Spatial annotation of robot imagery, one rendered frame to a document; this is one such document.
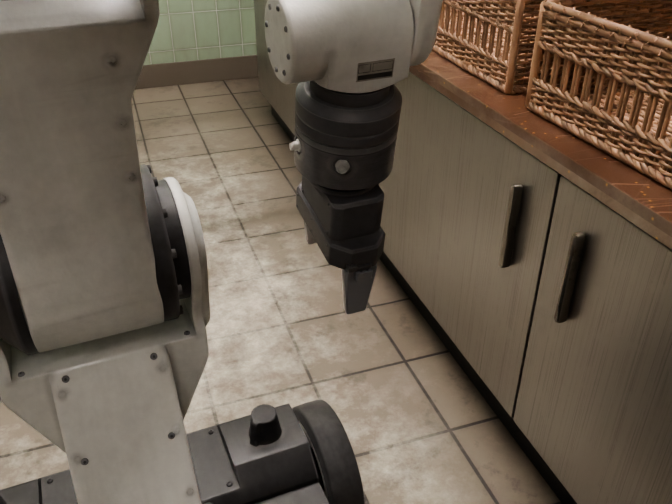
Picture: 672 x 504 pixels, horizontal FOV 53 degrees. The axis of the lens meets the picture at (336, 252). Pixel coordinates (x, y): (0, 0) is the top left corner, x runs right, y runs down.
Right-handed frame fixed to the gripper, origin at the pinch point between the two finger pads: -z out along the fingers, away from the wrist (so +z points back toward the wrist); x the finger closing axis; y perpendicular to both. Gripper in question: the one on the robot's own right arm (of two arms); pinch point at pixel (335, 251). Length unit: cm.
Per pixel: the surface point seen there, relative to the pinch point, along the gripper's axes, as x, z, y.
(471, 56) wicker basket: 43, -5, -42
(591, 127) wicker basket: 10.9, 0.8, -40.0
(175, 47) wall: 228, -86, -24
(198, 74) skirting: 224, -98, -32
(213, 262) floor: 79, -73, -3
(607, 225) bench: -1.3, -4.6, -35.0
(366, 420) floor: 16, -61, -17
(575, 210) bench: 4.4, -6.7, -35.3
